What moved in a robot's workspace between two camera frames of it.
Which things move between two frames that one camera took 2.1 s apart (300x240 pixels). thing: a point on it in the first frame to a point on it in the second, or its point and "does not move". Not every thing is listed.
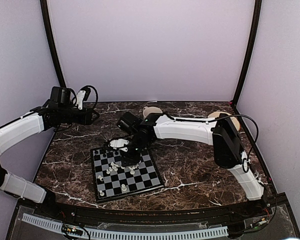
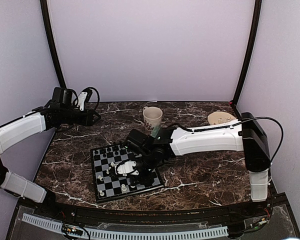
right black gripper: [133, 160] to [148, 180]
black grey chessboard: [113, 181] does not move
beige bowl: [216, 114] does not move
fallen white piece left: [101, 178] does not move
